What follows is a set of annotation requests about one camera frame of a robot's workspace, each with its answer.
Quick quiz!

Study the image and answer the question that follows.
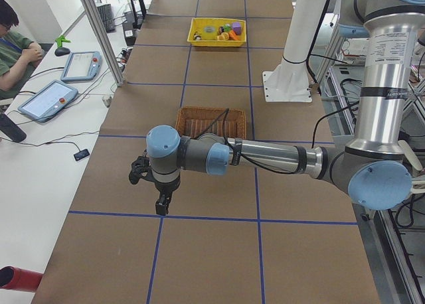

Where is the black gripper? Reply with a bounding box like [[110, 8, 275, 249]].
[[154, 178, 181, 215]]

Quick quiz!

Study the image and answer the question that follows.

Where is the yellow tape roll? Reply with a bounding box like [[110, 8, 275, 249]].
[[201, 25, 218, 40]]

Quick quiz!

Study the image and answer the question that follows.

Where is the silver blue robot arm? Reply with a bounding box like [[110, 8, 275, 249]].
[[143, 0, 424, 215]]

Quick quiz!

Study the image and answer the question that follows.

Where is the brown wicker basket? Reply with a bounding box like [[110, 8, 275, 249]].
[[175, 106, 247, 139]]

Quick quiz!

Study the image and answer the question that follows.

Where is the yellow plastic basket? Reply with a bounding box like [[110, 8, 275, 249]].
[[187, 17, 246, 47]]

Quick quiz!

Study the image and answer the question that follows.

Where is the small black phone device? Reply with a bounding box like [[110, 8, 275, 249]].
[[74, 149, 90, 161]]

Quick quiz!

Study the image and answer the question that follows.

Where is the lower teach pendant tablet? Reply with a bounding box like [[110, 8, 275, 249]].
[[18, 80, 78, 123]]

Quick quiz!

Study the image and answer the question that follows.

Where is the teach pendant tablet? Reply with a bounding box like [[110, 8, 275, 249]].
[[18, 80, 78, 123], [60, 51, 102, 83]]

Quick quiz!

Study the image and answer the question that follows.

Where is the upper teach pendant tablet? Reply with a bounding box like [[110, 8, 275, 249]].
[[60, 51, 102, 83]]

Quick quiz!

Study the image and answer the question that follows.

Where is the small cow figurine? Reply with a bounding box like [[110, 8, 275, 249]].
[[193, 32, 203, 40]]

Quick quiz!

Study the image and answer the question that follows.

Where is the red cylinder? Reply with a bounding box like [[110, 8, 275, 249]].
[[1, 266, 43, 293]]

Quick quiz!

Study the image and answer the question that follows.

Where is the orange toy carrot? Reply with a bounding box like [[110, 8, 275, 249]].
[[228, 30, 240, 41]]

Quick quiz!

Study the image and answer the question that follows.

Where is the black computer mouse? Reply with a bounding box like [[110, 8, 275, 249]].
[[54, 46, 70, 56]]

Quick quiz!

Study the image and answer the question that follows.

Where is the green black toy can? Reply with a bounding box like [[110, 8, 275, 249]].
[[218, 24, 232, 34]]

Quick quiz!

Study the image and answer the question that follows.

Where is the purple block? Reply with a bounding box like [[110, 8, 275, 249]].
[[231, 22, 242, 36]]

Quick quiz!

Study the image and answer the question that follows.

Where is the black keyboard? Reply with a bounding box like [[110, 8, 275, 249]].
[[96, 3, 116, 33]]

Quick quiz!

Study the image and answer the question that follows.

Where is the seated person green shirt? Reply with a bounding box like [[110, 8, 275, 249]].
[[1, 0, 44, 100]]

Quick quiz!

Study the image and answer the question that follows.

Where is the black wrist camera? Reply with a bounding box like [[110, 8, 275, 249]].
[[129, 155, 154, 185]]

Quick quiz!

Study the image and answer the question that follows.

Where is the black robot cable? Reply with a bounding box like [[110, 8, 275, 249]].
[[195, 108, 361, 175]]

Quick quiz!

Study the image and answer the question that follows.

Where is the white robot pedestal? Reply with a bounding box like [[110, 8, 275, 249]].
[[262, 0, 330, 103]]

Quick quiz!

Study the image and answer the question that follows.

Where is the aluminium frame post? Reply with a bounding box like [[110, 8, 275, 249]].
[[80, 0, 124, 86]]

